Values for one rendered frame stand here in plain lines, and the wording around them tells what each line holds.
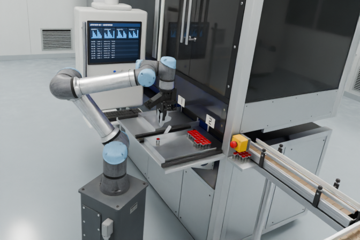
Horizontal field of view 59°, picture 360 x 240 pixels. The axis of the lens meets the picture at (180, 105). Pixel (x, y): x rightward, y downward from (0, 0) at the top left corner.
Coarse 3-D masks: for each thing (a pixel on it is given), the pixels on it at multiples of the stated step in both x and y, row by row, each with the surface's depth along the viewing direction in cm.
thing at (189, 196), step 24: (288, 144) 213; (312, 144) 230; (144, 168) 291; (312, 168) 243; (168, 192) 255; (192, 192) 223; (240, 192) 205; (192, 216) 227; (240, 216) 216; (288, 216) 251
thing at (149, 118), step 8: (144, 112) 224; (152, 112) 228; (168, 112) 235; (176, 112) 236; (144, 120) 214; (152, 120) 220; (176, 120) 224; (184, 120) 225; (152, 128) 205; (160, 128) 204
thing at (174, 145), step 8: (152, 136) 192; (160, 136) 195; (168, 136) 198; (176, 136) 202; (184, 136) 203; (152, 144) 190; (160, 144) 191; (168, 144) 192; (176, 144) 192; (184, 144) 193; (192, 144) 194; (160, 152) 182; (168, 152) 183; (176, 152) 184; (184, 152) 185; (192, 152) 186; (200, 152) 181; (160, 160) 174; (168, 160) 171
